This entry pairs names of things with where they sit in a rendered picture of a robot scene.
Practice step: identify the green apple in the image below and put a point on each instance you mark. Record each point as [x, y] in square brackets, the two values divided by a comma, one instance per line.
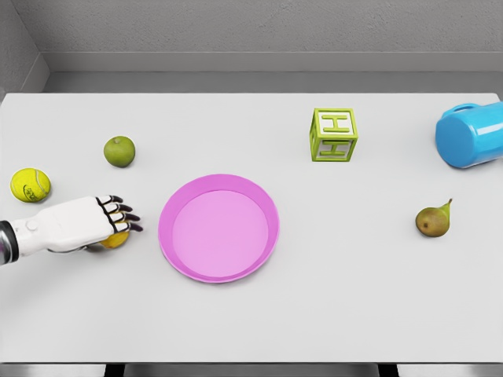
[119, 151]

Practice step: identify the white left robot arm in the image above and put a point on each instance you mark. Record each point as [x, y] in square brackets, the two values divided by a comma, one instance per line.
[21, 237]

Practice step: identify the blue mug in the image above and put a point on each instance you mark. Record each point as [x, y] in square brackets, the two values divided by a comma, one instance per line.
[469, 135]

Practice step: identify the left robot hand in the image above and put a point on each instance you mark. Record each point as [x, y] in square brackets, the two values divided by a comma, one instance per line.
[74, 224]

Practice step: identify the green brown pear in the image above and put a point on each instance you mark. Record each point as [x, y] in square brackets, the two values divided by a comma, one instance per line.
[433, 220]

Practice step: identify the yellow tennis ball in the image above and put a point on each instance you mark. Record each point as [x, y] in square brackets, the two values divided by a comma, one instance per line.
[30, 185]

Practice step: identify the pink round plate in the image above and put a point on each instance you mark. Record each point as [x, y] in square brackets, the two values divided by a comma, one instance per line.
[219, 228]

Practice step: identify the green letter H block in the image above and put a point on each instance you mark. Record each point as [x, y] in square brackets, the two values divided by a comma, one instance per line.
[334, 135]

